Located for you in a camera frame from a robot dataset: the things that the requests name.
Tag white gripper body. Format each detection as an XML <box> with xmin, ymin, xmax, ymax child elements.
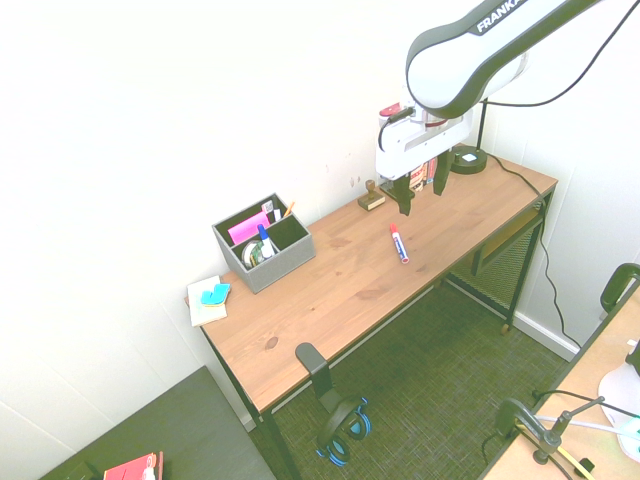
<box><xmin>375</xmin><ymin>110</ymin><xmax>475</xmax><ymax>182</ymax></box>

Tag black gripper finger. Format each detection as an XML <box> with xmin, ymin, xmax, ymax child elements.
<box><xmin>432</xmin><ymin>151</ymin><xmax>454</xmax><ymax>198</ymax></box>
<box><xmin>392</xmin><ymin>171</ymin><xmax>416</xmax><ymax>218</ymax></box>

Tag red capped white marker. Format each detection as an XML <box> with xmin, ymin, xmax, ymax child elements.
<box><xmin>389</xmin><ymin>223</ymin><xmax>412</xmax><ymax>265</ymax></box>

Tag blue capped white marker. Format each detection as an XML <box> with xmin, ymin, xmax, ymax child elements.
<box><xmin>256</xmin><ymin>224</ymin><xmax>276</xmax><ymax>260</ymax></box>

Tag black lamp base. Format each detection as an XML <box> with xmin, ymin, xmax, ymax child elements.
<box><xmin>449</xmin><ymin>98</ymin><xmax>489</xmax><ymax>176</ymax></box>

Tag wooden rubber stamp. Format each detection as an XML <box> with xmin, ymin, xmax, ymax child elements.
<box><xmin>357</xmin><ymin>179</ymin><xmax>387</xmax><ymax>212</ymax></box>

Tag grey fabric desk organizer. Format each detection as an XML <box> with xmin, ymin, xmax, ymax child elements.
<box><xmin>211</xmin><ymin>192</ymin><xmax>317</xmax><ymax>295</ymax></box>

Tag pink sticky note pad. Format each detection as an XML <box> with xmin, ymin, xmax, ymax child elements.
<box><xmin>227</xmin><ymin>210</ymin><xmax>272</xmax><ymax>245</ymax></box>

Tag clear tape dispenser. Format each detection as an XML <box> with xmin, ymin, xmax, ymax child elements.
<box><xmin>241</xmin><ymin>240</ymin><xmax>266</xmax><ymax>269</ymax></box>

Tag black headphone hanger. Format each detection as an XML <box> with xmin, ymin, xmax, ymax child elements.
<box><xmin>294</xmin><ymin>342</ymin><xmax>347</xmax><ymax>417</ymax></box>

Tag cream notepad with green print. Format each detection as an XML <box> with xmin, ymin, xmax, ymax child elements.
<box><xmin>186</xmin><ymin>274</ymin><xmax>229</xmax><ymax>328</ymax></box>

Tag light wooden table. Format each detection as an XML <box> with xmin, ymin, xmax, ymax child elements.
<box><xmin>480</xmin><ymin>298</ymin><xmax>640</xmax><ymax>480</ymax></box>

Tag black and blue headphones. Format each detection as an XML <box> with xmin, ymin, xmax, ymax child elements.
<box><xmin>314</xmin><ymin>396</ymin><xmax>373</xmax><ymax>468</ymax></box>

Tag black metal clamp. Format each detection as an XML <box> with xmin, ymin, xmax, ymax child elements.
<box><xmin>493</xmin><ymin>397</ymin><xmax>606</xmax><ymax>467</ymax></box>

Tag white device base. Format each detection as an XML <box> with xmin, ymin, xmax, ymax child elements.
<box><xmin>597</xmin><ymin>338</ymin><xmax>640</xmax><ymax>452</ymax></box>

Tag red book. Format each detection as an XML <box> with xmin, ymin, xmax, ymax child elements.
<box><xmin>102</xmin><ymin>450</ymin><xmax>165</xmax><ymax>480</ymax></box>

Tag wrist camera with red mount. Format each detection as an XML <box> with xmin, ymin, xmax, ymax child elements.
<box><xmin>377</xmin><ymin>101</ymin><xmax>417</xmax><ymax>127</ymax></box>

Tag wooden desk with black frame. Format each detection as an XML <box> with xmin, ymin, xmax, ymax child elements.
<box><xmin>183</xmin><ymin>152</ymin><xmax>560</xmax><ymax>480</ymax></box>

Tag black lamp power cable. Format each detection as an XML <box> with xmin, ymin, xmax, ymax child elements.
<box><xmin>485</xmin><ymin>152</ymin><xmax>583</xmax><ymax>350</ymax></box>

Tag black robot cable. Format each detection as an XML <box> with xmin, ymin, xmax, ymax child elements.
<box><xmin>483</xmin><ymin>0</ymin><xmax>637</xmax><ymax>108</ymax></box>

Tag black curved handle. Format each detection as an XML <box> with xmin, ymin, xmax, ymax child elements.
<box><xmin>599</xmin><ymin>262</ymin><xmax>640</xmax><ymax>314</ymax></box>

